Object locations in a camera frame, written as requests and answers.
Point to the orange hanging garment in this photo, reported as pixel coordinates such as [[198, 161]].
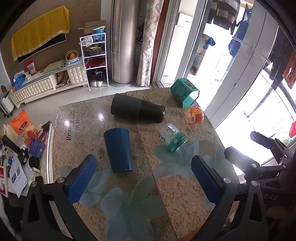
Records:
[[291, 71]]

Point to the black round case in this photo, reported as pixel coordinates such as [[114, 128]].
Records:
[[34, 162]]

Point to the cardboard box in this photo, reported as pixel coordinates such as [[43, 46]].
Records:
[[91, 26]]

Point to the red snack bag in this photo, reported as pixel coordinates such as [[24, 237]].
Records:
[[31, 67]]

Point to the white television cabinet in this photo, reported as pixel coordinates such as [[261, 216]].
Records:
[[34, 89]]

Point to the silver tower air conditioner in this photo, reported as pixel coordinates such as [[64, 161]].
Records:
[[123, 46]]

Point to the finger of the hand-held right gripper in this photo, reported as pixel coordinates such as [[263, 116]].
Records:
[[272, 144], [245, 162]]

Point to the small blue hanging cloth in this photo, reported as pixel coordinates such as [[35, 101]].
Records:
[[209, 42]]

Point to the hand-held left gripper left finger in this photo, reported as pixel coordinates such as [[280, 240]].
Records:
[[81, 179]]

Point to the black ribbed cup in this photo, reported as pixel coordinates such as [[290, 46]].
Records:
[[136, 109]]

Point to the white plastic bag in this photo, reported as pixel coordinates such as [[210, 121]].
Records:
[[87, 40]]

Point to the blue storage basket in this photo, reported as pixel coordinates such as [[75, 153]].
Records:
[[19, 82]]

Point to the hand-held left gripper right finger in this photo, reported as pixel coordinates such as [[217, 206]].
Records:
[[205, 180]]

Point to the white side table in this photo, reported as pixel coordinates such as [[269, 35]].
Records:
[[47, 150]]

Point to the yellow cloth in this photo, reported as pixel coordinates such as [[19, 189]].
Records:
[[39, 32]]

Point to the black television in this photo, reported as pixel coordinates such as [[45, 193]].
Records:
[[47, 47]]

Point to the black hanging garment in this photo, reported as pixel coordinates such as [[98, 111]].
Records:
[[281, 55]]

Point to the white paper sheet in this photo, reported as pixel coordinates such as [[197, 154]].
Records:
[[18, 178]]

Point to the red hanging cloth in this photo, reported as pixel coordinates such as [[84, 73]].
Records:
[[293, 128]]

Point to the orange snack packet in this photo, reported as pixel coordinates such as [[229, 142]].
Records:
[[193, 115]]

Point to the red sign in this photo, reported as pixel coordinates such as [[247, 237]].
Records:
[[2, 183]]

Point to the white shoes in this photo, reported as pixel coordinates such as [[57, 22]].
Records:
[[97, 83]]

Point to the white suitcase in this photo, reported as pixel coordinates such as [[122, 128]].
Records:
[[6, 104]]

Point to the blue fruit basket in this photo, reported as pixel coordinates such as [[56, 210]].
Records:
[[72, 59]]

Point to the white metal rack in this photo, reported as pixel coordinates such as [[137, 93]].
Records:
[[107, 69]]

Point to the teal hexagonal container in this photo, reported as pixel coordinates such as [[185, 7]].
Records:
[[182, 91]]

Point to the green clear snack packet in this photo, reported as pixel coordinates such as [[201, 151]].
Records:
[[172, 138]]

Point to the white sliding door frame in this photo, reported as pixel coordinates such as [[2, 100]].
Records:
[[161, 46]]

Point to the patterned beige curtain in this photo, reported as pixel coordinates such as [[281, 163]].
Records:
[[148, 46]]

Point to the black long device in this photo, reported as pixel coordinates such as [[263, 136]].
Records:
[[13, 147]]

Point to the light green cloth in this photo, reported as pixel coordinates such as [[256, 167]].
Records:
[[55, 66]]

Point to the orange bag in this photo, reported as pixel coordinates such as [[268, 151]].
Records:
[[22, 125]]

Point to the blue booklet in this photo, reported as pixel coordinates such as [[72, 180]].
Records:
[[36, 148]]

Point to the blue cup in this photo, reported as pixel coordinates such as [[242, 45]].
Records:
[[118, 150]]

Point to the blue hanging garment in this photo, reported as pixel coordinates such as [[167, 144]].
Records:
[[240, 34]]

